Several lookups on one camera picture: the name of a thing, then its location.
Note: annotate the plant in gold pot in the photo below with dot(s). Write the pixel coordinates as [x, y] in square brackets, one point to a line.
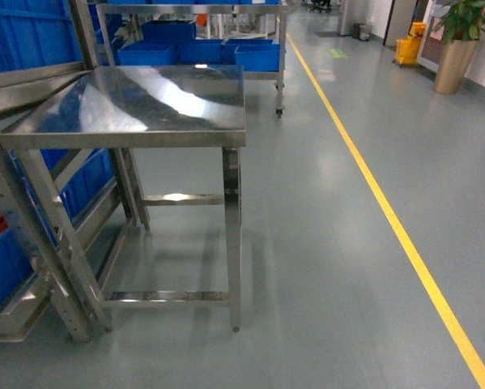
[462, 26]

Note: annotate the steel wheeled cart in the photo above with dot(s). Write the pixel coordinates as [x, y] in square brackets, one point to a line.
[250, 34]

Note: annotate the steel work table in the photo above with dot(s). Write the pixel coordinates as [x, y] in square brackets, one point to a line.
[120, 108]

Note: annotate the steel shelf rack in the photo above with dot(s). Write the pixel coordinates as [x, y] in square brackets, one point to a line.
[103, 220]

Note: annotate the blue bin with red bags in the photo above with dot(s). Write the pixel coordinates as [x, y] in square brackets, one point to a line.
[76, 195]

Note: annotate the yellow mop bucket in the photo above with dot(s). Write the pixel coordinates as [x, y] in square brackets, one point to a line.
[407, 49]

